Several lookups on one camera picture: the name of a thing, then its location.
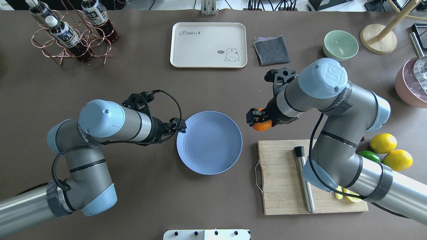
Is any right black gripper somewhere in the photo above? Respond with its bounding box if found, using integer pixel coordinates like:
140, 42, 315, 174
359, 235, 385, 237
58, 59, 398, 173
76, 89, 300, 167
247, 98, 299, 127

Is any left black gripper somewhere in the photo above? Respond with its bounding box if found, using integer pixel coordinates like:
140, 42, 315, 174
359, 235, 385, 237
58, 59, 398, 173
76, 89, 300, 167
149, 117, 187, 142

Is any orange fruit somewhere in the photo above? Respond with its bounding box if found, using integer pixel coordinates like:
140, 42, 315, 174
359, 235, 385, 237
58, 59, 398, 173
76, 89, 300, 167
252, 111, 273, 132

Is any blue round plate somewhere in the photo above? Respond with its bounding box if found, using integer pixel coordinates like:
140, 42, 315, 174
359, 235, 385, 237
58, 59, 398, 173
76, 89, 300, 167
176, 111, 243, 175

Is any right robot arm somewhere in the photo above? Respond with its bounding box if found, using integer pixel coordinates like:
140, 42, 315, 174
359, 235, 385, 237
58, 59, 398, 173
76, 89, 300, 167
247, 58, 427, 224

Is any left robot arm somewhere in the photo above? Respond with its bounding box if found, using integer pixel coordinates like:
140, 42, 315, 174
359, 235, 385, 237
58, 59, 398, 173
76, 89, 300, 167
0, 90, 186, 237

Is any steel muddler black tip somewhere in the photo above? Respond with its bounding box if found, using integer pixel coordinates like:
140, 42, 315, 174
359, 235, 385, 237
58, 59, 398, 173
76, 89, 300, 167
294, 146, 316, 214

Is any grey folded cloth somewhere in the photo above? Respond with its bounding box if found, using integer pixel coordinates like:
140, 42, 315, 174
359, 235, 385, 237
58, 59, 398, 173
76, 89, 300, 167
253, 35, 290, 66

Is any cream rabbit tray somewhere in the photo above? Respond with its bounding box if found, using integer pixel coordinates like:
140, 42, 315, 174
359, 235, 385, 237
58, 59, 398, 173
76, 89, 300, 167
169, 22, 248, 68

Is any wooden cutting board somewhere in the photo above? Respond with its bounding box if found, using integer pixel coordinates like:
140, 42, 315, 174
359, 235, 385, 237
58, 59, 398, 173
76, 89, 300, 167
258, 139, 369, 215

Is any green bowl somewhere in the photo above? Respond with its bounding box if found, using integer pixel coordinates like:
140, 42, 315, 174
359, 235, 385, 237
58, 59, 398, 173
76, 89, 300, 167
322, 30, 359, 61

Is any yellow plastic knife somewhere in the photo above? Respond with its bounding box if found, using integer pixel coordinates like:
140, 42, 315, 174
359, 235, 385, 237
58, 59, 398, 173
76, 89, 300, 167
335, 186, 343, 200

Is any green lime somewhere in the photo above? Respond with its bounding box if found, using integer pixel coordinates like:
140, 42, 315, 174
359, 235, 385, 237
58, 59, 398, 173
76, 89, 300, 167
358, 150, 381, 163

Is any lower lemon slice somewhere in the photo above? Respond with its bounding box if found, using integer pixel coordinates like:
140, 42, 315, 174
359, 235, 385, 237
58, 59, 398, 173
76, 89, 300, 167
343, 188, 362, 203

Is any upper whole lemon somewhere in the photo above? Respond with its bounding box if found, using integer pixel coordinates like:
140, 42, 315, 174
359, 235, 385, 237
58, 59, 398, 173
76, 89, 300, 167
369, 133, 397, 154

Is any whole lemon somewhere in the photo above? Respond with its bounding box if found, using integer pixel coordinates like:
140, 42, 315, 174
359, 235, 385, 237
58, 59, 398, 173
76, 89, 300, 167
369, 133, 397, 154
383, 149, 413, 171

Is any right rear tea bottle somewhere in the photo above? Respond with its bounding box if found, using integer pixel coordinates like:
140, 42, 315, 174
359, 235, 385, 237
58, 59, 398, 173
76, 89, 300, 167
81, 0, 119, 43

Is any tea bottle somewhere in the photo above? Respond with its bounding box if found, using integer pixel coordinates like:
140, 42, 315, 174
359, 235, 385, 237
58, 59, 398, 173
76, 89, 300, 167
81, 0, 119, 43
25, 0, 59, 26
45, 16, 92, 62

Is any front tea bottle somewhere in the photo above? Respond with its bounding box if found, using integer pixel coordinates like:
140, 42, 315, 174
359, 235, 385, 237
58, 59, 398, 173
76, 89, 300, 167
45, 16, 92, 62

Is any wooden stand with round base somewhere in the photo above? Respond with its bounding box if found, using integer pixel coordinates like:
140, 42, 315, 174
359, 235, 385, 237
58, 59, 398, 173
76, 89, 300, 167
360, 0, 427, 54

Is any lower whole lemon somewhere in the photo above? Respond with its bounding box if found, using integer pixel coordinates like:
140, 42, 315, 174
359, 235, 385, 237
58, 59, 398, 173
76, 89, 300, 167
383, 149, 413, 171

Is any pink bowl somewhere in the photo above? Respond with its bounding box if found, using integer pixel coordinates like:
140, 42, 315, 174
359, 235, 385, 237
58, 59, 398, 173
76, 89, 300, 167
395, 58, 427, 108

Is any steel scoop in bowl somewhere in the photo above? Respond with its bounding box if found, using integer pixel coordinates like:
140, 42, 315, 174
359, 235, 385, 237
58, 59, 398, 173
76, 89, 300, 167
409, 32, 427, 93

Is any left rear tea bottle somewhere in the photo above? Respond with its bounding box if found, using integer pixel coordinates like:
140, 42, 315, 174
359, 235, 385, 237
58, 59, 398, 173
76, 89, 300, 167
25, 0, 59, 26

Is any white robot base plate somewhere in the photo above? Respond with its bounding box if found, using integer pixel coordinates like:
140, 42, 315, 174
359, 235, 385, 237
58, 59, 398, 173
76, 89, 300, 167
163, 229, 251, 240

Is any copper wire bottle rack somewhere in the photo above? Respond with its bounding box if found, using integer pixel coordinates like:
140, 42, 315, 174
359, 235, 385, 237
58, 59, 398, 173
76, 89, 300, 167
31, 0, 117, 65

